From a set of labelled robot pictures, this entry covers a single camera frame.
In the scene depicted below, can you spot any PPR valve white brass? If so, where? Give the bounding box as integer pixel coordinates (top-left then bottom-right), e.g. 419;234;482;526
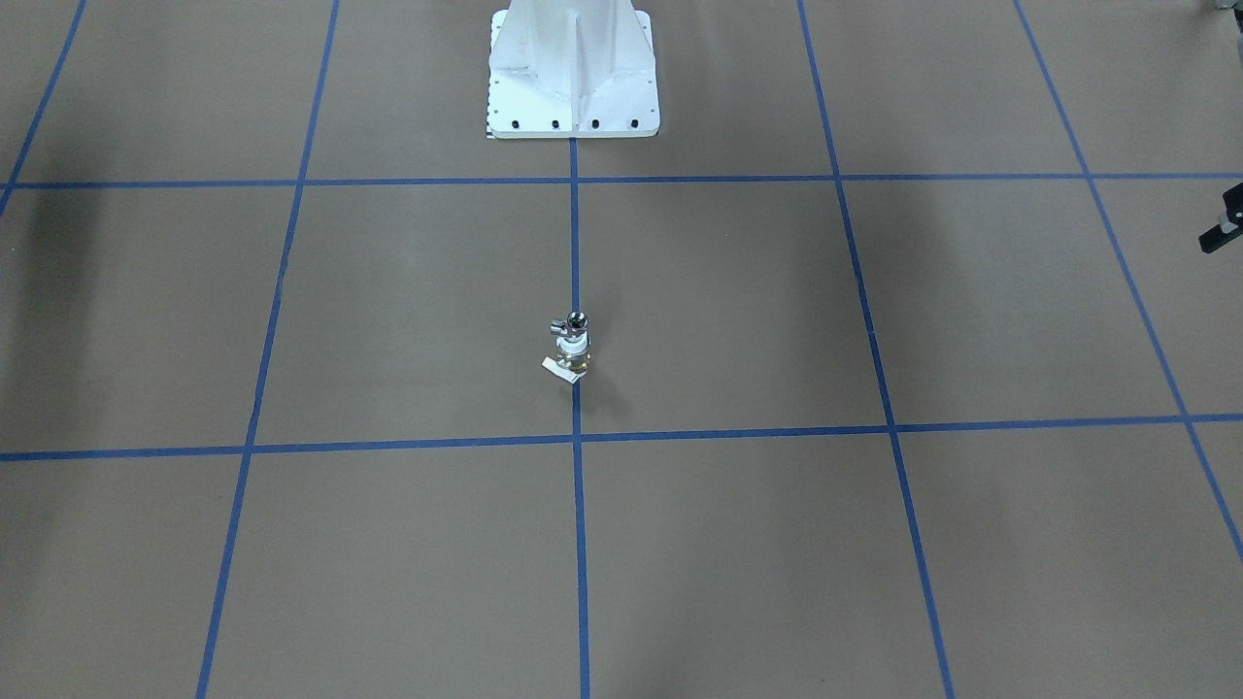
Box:
541;335;590;384

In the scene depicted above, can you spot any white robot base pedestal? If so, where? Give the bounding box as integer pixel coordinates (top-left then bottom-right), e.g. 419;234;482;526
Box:
486;1;661;139

